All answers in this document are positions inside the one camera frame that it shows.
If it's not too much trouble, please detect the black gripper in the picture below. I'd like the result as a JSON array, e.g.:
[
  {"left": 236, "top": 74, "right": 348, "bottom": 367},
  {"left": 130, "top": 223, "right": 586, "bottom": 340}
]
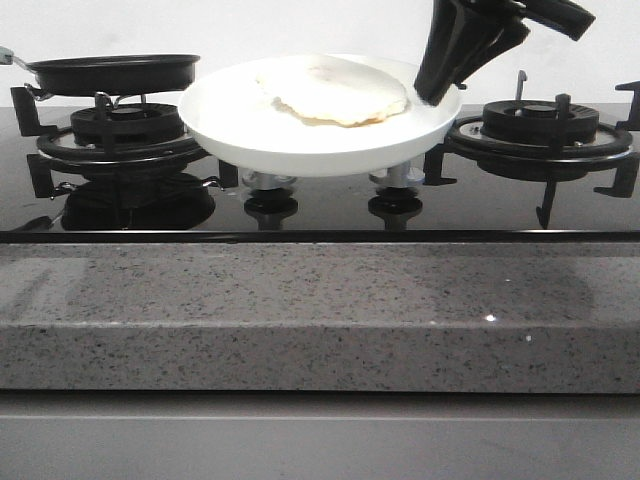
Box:
[{"left": 414, "top": 0, "right": 596, "bottom": 106}]

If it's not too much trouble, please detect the fried egg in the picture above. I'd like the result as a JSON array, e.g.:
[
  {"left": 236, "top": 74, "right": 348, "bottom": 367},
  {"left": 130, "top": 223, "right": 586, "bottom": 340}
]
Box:
[{"left": 256, "top": 54, "right": 409, "bottom": 127}]

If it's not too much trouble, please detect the white ceramic plate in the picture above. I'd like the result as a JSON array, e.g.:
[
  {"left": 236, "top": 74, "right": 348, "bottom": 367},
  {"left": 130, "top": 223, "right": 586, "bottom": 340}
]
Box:
[{"left": 178, "top": 54, "right": 461, "bottom": 177}]

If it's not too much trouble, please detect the black frying pan green handle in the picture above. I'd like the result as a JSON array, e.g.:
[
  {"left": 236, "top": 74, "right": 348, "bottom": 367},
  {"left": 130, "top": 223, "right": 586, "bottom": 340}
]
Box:
[{"left": 1, "top": 47, "right": 200, "bottom": 97}]

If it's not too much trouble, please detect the black gas burner head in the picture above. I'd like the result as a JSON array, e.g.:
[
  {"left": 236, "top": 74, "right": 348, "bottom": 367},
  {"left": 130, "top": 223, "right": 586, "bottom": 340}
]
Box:
[
  {"left": 70, "top": 103, "right": 184, "bottom": 148},
  {"left": 481, "top": 100, "right": 600, "bottom": 146}
]

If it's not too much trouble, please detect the silver stove knob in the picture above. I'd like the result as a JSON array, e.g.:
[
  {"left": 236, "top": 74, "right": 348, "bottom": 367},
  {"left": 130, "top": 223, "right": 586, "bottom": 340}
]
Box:
[
  {"left": 369, "top": 162, "right": 425, "bottom": 189},
  {"left": 242, "top": 170, "right": 297, "bottom": 191}
]

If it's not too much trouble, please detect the black pan support grate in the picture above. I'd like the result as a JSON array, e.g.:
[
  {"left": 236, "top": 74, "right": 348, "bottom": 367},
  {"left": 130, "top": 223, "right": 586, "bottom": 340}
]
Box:
[
  {"left": 423, "top": 79, "right": 639, "bottom": 229},
  {"left": 11, "top": 94, "right": 208, "bottom": 198}
]

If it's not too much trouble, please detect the black glass gas cooktop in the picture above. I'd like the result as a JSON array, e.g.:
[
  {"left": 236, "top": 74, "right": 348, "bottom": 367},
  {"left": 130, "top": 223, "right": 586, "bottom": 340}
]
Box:
[{"left": 1, "top": 107, "right": 639, "bottom": 244}]

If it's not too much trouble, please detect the silver wire pan reducer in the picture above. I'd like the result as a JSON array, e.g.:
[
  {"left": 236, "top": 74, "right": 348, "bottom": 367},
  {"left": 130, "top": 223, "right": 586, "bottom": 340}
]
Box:
[{"left": 11, "top": 83, "right": 148, "bottom": 108}]

